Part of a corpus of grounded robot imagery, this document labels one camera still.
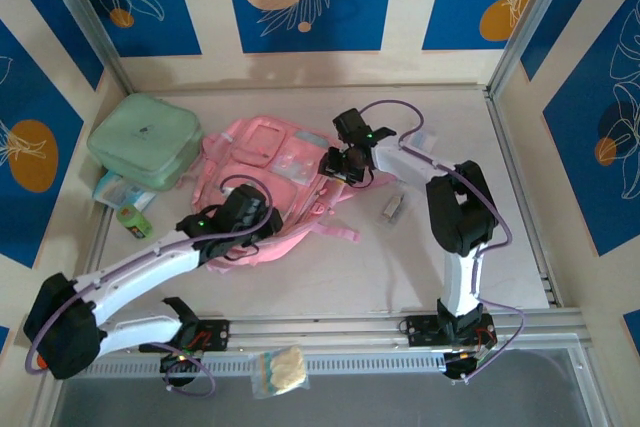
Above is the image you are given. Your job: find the small clear bag of supplies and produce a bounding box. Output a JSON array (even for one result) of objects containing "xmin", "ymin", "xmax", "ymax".
[{"xmin": 375, "ymin": 190, "xmax": 409, "ymax": 227}]

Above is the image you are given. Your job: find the pink backpack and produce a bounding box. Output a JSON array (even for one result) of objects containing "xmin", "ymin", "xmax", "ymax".
[{"xmin": 191, "ymin": 115, "xmax": 361, "ymax": 276}]

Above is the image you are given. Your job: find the mint green zip case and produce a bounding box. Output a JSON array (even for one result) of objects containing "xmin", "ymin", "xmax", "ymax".
[{"xmin": 86, "ymin": 92, "xmax": 207, "ymax": 192}]

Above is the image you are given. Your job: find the small green bottle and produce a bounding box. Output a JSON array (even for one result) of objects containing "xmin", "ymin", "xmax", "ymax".
[{"xmin": 116, "ymin": 204, "xmax": 153, "ymax": 238}]

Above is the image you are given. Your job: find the blue white tissue packet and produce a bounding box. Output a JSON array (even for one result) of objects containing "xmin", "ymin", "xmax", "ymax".
[{"xmin": 93, "ymin": 170, "xmax": 156, "ymax": 212}]

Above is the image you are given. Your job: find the plastic bag with cotton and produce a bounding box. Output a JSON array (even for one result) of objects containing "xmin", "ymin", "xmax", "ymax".
[{"xmin": 248, "ymin": 345, "xmax": 311, "ymax": 401}]

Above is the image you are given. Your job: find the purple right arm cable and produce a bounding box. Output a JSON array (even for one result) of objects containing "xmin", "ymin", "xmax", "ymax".
[{"xmin": 358, "ymin": 99, "xmax": 526, "ymax": 383}]

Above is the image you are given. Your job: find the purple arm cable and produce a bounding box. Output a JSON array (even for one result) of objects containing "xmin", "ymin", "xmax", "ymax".
[
  {"xmin": 25, "ymin": 175, "xmax": 275, "ymax": 398},
  {"xmin": 358, "ymin": 99, "xmax": 526, "ymax": 383}
]

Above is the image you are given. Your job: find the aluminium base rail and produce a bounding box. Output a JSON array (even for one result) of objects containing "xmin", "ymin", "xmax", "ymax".
[{"xmin": 49, "ymin": 311, "xmax": 585, "ymax": 351}]

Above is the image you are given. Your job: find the aluminium table side rail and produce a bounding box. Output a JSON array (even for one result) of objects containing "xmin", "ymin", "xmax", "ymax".
[{"xmin": 484, "ymin": 89, "xmax": 564, "ymax": 308}]

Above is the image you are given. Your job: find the grey slotted cable duct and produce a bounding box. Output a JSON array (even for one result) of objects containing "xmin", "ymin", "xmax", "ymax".
[{"xmin": 84, "ymin": 352, "xmax": 446, "ymax": 377}]

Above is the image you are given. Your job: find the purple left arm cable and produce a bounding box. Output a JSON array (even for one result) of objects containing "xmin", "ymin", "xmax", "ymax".
[{"xmin": 25, "ymin": 175, "xmax": 275, "ymax": 398}]

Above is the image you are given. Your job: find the aluminium corner post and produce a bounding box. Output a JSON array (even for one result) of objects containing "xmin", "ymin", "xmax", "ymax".
[
  {"xmin": 37, "ymin": 0, "xmax": 135, "ymax": 94},
  {"xmin": 485, "ymin": 0, "xmax": 585, "ymax": 98}
]

